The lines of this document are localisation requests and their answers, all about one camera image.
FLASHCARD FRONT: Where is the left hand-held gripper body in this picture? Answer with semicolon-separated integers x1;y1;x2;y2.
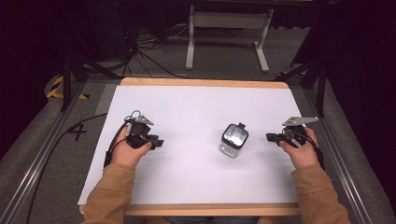
123;109;160;149

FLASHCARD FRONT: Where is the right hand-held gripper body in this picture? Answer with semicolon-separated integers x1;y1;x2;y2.
278;116;319;147

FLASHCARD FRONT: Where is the small silver black device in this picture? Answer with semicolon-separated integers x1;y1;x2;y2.
219;122;249;159

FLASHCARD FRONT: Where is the person's right hand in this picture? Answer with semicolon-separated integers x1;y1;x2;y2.
278;127;319;171

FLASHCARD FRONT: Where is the person's left hand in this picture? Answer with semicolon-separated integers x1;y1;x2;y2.
110;124;153;169

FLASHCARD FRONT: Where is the white table mat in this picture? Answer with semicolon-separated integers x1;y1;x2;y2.
78;85;303;205

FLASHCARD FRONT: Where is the black tripod stand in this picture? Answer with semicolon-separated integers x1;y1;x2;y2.
59;0;122;112
274;55;328;119

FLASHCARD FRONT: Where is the yellow black hazard tape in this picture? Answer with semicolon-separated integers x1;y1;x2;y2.
46;76;90;101

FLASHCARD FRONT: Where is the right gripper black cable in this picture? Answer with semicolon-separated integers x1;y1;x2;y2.
285;128;325;171

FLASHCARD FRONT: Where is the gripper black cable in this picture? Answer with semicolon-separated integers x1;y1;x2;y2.
285;128;325;171
103;121;130;168

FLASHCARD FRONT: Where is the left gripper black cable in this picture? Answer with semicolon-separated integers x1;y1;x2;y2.
103;121;130;168

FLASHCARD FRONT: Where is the aluminium rail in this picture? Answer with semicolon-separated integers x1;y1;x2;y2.
0;81;89;224
302;87;374;224

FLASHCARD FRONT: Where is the black floor cable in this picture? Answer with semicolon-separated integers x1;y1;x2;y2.
25;112;108;224

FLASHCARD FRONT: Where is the bundle of floor cables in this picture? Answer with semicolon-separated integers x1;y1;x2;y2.
120;21;191;79

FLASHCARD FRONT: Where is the white metal table frame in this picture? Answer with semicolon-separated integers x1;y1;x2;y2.
185;4;275;74

